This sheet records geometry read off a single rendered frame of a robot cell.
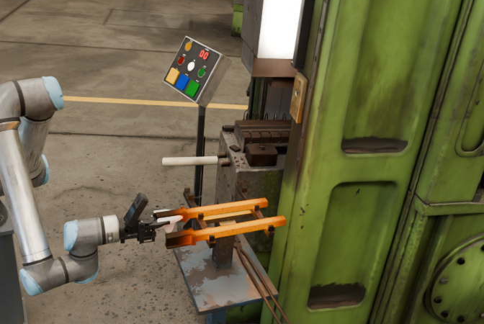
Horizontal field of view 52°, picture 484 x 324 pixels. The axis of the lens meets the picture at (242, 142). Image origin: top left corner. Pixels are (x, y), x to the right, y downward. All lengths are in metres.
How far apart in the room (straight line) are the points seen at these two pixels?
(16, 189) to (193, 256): 0.70
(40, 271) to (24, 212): 0.19
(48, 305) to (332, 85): 1.82
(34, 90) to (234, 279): 0.95
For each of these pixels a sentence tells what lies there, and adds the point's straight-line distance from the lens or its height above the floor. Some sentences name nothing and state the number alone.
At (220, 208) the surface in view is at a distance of 1.73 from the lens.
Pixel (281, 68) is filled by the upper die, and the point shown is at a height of 1.31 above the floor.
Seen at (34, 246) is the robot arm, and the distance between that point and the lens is 1.67.
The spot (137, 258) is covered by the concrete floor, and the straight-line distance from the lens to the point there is 2.97.
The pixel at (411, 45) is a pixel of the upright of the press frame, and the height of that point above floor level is 1.52.
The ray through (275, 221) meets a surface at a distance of 1.71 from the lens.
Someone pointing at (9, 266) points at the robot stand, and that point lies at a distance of 2.41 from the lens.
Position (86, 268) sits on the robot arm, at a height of 0.81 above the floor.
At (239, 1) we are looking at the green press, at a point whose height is 0.52.
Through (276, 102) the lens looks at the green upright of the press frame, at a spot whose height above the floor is 1.04.
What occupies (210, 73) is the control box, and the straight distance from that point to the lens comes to 2.49.
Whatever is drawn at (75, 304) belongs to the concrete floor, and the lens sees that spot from 2.75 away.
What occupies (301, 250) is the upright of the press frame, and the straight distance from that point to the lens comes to 2.02.
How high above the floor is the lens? 1.95
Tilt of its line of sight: 27 degrees down
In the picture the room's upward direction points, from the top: 6 degrees clockwise
